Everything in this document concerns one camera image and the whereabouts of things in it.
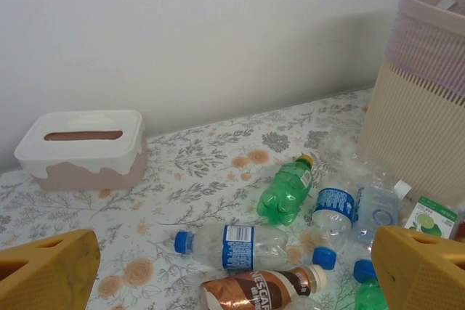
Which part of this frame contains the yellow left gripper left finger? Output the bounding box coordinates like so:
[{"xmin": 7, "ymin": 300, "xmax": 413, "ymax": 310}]
[{"xmin": 0, "ymin": 229, "xmax": 102, "ymax": 310}]

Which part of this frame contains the brown coffee bottle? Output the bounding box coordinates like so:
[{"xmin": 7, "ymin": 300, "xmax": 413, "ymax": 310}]
[{"xmin": 198, "ymin": 264, "xmax": 328, "ymax": 310}]

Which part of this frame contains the green soda bottle yellow cap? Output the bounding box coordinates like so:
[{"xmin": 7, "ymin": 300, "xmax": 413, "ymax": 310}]
[{"xmin": 256, "ymin": 153, "xmax": 314, "ymax": 224}]

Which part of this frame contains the white pink tissue box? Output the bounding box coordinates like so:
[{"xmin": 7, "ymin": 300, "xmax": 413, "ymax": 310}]
[{"xmin": 14, "ymin": 109, "xmax": 148, "ymax": 191}]

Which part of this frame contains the plain green bottle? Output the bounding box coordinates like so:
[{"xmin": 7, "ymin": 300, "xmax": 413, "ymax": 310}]
[{"xmin": 354, "ymin": 276, "xmax": 392, "ymax": 310}]

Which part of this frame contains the crushed clear bottle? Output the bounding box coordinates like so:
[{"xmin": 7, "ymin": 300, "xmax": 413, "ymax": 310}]
[{"xmin": 315, "ymin": 131, "xmax": 413, "ymax": 198}]

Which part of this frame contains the clear bottle blue label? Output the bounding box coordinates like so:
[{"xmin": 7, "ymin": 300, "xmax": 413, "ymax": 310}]
[{"xmin": 173, "ymin": 223, "xmax": 290, "ymax": 272}]

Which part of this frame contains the pale blue square bottle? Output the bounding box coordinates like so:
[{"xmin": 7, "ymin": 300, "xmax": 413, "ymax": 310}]
[{"xmin": 352, "ymin": 184, "xmax": 400, "ymax": 284}]

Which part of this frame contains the floral tablecloth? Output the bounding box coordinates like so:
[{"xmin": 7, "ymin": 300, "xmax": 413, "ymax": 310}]
[{"xmin": 0, "ymin": 86, "xmax": 465, "ymax": 310}]

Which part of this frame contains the bottle with lime label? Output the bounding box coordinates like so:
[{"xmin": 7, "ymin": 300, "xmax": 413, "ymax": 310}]
[{"xmin": 403, "ymin": 195, "xmax": 459, "ymax": 242}]

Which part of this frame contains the clear bottle round blue logo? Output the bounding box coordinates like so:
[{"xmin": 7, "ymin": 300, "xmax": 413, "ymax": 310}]
[{"xmin": 310, "ymin": 186, "xmax": 359, "ymax": 271}]

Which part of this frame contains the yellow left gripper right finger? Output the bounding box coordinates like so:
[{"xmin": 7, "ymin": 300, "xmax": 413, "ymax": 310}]
[{"xmin": 371, "ymin": 225, "xmax": 465, "ymax": 310}]

